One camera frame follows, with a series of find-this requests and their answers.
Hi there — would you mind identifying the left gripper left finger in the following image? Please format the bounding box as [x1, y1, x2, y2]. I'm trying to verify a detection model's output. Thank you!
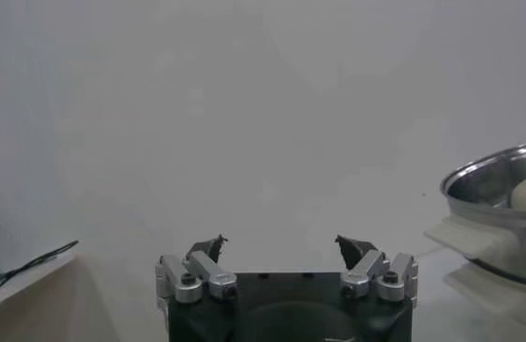
[154, 233, 239, 305]

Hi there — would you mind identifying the white electric cooker base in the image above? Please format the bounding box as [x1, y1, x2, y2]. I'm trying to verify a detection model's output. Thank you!
[443, 267, 526, 340]

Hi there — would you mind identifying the thin black tool cable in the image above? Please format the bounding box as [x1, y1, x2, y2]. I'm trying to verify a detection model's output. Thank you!
[0, 239, 80, 284]

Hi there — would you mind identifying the white side table with tool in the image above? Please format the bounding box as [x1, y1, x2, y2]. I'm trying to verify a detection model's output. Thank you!
[0, 250, 79, 326]

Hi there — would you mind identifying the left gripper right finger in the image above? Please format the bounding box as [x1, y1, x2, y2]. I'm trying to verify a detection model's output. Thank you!
[335, 234, 420, 304]

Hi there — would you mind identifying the perforated steel steamer basket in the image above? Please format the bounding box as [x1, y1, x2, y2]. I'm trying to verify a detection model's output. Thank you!
[423, 135, 526, 294]

